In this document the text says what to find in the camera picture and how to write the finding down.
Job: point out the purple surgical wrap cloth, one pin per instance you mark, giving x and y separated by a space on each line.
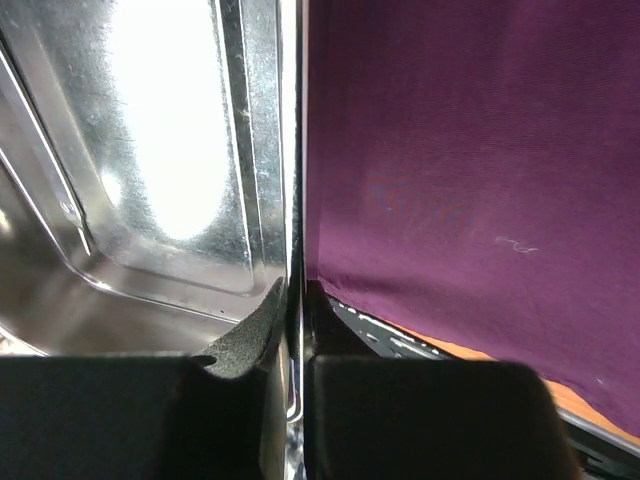
473 174

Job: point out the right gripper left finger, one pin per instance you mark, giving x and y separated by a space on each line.
218 414

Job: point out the steel scalpel handle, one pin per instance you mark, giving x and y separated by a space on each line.
18 98

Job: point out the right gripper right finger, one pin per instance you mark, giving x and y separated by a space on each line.
370 417

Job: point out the steel instrument tray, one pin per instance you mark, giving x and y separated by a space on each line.
177 124

